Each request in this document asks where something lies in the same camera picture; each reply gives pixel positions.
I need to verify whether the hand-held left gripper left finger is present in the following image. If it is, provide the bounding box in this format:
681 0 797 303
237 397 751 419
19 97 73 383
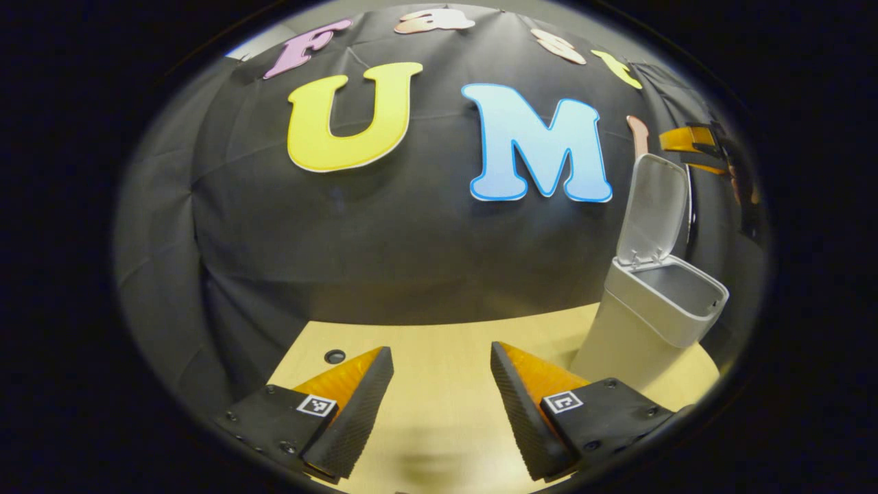
214 346 395 484

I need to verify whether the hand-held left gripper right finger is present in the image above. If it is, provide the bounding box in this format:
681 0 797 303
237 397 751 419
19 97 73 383
490 342 680 482

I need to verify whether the black backdrop cloth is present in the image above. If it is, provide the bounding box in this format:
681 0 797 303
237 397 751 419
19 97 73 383
113 3 769 412

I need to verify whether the wooden desktop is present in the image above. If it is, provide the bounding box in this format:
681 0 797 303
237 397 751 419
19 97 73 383
268 302 721 494

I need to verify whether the white desktop garbage bin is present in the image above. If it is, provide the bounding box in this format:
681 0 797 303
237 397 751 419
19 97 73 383
569 154 729 392

